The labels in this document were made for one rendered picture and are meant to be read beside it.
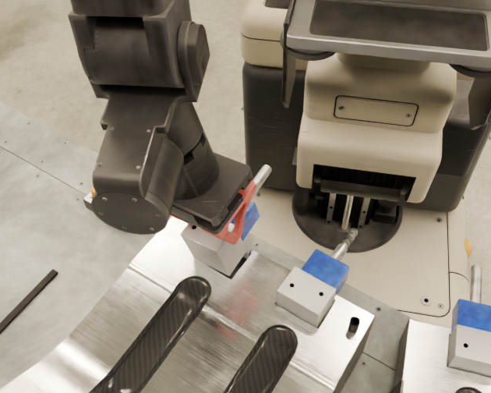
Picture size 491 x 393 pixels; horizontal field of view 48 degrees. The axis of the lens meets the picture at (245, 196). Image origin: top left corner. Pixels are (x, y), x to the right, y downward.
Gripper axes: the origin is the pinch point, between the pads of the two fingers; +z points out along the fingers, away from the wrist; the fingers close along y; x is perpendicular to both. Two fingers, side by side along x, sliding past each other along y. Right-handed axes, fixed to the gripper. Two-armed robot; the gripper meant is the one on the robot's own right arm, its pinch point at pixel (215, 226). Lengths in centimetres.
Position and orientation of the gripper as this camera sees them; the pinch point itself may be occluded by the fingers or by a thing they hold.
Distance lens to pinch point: 59.7
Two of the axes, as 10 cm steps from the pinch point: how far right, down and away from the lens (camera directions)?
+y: 8.1, 3.4, -4.7
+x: 5.4, -7.5, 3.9
